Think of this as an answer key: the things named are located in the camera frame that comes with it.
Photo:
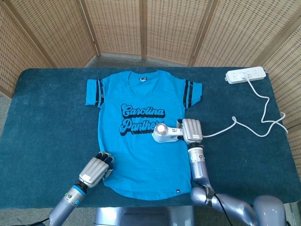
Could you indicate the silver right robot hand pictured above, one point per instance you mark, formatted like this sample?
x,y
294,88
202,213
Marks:
x,y
192,130

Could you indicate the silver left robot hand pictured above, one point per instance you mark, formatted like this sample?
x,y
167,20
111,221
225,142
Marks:
x,y
94,171

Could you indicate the white handheld garment steamer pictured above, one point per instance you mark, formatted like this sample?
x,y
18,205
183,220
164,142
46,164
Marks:
x,y
164,136

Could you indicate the blue Carolina Panthers T-shirt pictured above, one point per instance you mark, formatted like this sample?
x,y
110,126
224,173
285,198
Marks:
x,y
141,164

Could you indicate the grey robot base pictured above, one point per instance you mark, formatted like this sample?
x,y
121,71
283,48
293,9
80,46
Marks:
x,y
141,216

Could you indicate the dark blue carpeted table surface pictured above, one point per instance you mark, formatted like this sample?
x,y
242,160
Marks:
x,y
51,117

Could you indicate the white power strip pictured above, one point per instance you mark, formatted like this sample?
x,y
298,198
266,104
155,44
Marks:
x,y
237,76

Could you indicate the woven rattan folding screen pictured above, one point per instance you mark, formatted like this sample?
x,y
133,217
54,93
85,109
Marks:
x,y
174,28

